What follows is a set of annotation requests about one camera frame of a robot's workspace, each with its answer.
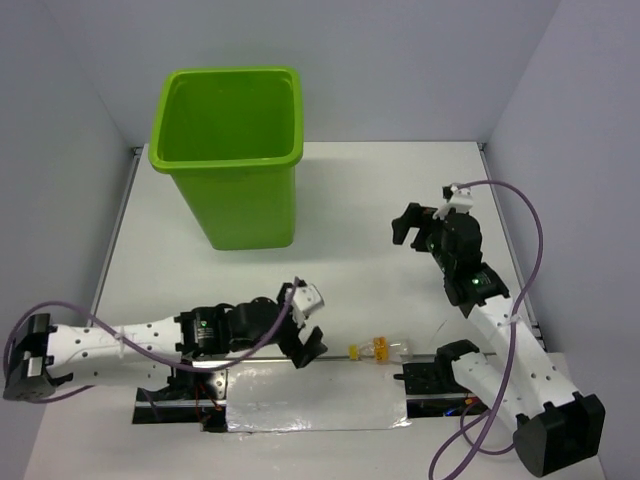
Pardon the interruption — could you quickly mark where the green plastic bin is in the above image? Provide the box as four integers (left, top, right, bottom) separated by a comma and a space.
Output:
148, 66, 304, 250

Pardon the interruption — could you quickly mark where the silver foil sheet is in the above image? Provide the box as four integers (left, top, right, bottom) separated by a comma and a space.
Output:
226, 360, 410, 433

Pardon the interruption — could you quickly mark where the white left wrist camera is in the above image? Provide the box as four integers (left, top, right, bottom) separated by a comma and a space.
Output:
291, 282, 325, 329

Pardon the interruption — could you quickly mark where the clear bottle yellow cap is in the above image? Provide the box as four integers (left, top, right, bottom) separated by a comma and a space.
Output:
348, 336, 413, 365

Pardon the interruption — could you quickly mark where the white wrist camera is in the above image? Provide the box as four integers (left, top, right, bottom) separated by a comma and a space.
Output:
432, 184, 474, 220
291, 282, 325, 329

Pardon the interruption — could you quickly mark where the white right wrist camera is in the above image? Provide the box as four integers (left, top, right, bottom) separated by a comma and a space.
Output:
432, 184, 474, 220

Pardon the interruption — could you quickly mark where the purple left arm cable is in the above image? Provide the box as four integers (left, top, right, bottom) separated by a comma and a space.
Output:
4, 279, 304, 406

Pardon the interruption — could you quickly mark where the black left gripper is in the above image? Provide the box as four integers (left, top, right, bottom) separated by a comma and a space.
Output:
231, 282, 327, 366

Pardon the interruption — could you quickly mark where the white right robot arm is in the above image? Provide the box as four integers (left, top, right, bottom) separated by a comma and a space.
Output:
391, 203, 605, 478

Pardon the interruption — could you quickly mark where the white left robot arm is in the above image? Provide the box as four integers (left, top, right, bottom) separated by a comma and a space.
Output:
2, 279, 327, 404

